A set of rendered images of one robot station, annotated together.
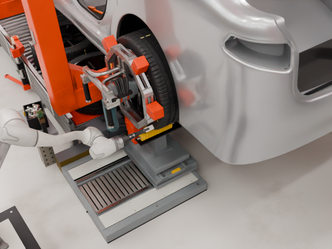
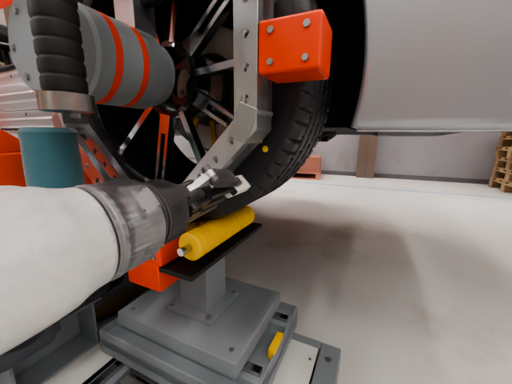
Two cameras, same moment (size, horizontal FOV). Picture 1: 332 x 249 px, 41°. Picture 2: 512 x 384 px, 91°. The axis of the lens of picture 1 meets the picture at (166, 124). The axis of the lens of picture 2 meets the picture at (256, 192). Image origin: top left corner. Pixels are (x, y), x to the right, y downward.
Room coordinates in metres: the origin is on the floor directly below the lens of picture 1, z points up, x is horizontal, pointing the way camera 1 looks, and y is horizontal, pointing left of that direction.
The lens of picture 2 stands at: (1.85, 0.34, 0.73)
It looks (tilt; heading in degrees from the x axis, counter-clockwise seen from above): 13 degrees down; 325
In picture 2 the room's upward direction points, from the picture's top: 1 degrees clockwise
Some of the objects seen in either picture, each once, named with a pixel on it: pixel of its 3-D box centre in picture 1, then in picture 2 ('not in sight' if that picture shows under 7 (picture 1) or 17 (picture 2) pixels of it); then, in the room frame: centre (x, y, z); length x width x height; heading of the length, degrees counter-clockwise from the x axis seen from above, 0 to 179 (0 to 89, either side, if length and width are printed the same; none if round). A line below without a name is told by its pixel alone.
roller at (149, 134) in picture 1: (155, 130); (222, 228); (2.37, 0.07, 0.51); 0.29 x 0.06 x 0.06; 119
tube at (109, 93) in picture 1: (115, 77); not in sight; (2.27, 0.28, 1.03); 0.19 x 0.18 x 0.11; 119
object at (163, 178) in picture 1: (159, 156); (205, 327); (2.50, 0.07, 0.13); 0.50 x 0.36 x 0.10; 29
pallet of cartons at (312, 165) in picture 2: not in sight; (292, 165); (5.32, -2.96, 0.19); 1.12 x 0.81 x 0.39; 34
